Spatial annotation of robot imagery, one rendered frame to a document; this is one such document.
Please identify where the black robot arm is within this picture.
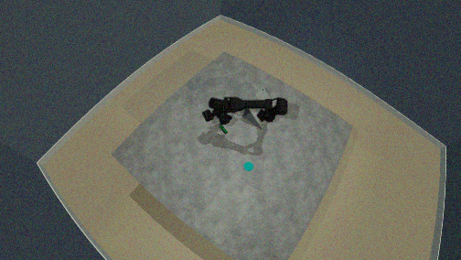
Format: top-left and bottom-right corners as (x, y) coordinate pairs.
(209, 96), (288, 125)

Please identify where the cyan circle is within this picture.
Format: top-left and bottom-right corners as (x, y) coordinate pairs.
(244, 162), (253, 171)

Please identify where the green rectangular block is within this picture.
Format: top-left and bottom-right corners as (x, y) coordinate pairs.
(220, 125), (228, 134)

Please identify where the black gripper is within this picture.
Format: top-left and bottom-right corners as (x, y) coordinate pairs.
(202, 109), (225, 122)

